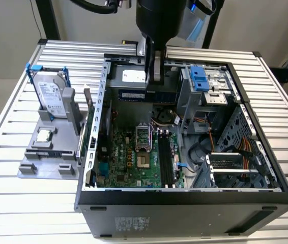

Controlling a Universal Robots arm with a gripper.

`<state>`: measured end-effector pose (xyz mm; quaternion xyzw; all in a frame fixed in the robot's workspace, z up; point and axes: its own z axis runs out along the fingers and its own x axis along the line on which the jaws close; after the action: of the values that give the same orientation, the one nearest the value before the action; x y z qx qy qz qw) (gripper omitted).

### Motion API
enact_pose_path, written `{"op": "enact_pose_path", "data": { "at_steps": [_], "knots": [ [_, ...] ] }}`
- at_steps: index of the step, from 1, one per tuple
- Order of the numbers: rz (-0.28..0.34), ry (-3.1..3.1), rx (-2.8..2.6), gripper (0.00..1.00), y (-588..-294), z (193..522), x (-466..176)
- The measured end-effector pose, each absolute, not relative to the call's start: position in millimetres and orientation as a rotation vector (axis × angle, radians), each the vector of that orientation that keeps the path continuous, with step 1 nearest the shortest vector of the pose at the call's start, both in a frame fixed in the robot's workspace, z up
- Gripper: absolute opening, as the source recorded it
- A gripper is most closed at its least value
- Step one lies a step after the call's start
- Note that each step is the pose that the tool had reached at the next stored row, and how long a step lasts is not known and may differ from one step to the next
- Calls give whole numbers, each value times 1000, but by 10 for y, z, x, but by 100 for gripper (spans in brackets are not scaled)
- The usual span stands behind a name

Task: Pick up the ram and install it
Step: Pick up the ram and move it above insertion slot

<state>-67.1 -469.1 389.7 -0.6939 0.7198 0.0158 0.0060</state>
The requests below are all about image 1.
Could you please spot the grey parts rack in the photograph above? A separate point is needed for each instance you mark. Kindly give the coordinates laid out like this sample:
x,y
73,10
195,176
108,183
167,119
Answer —
x,y
57,132

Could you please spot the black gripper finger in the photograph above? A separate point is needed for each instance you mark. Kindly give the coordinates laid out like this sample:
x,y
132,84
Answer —
x,y
159,68

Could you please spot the yellow black plug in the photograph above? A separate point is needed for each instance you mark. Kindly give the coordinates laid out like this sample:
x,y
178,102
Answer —
x,y
126,42

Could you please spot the silver CPU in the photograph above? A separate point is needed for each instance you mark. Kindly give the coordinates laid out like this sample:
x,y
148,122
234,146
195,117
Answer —
x,y
43,136

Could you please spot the green motherboard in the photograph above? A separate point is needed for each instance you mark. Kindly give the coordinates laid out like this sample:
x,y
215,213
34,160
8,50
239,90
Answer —
x,y
147,175

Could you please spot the metal drive cage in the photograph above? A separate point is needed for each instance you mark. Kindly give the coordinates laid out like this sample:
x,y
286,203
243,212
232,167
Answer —
x,y
188,109

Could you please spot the grey power supply unit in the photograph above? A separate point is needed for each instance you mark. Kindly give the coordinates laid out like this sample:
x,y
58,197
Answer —
x,y
131,111

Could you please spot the black PC case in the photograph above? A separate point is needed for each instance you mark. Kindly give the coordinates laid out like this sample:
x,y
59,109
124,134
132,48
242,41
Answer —
x,y
159,218

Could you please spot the RAM stick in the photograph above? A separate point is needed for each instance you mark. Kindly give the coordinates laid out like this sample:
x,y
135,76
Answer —
x,y
133,95
53,153

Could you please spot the graphics card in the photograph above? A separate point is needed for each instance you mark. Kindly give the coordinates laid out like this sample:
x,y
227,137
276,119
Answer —
x,y
90,115

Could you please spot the metal disk bay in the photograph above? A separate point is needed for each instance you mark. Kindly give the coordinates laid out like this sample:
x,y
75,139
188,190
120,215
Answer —
x,y
233,171

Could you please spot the blue drive latch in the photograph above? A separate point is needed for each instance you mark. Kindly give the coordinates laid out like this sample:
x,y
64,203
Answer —
x,y
198,78

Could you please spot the CPU socket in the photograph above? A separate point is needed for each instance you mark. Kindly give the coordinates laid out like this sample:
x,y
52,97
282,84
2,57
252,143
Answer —
x,y
143,160

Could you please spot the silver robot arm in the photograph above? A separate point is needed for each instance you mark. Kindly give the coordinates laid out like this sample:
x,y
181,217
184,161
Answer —
x,y
196,30

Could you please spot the blue grey board connector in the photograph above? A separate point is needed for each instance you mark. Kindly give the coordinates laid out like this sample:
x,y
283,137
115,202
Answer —
x,y
103,169

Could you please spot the hard disk in blue carrier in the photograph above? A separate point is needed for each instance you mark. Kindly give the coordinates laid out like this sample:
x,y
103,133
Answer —
x,y
48,94

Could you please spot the black metal post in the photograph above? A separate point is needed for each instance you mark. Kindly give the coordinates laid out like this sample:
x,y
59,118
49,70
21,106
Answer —
x,y
47,20
216,30

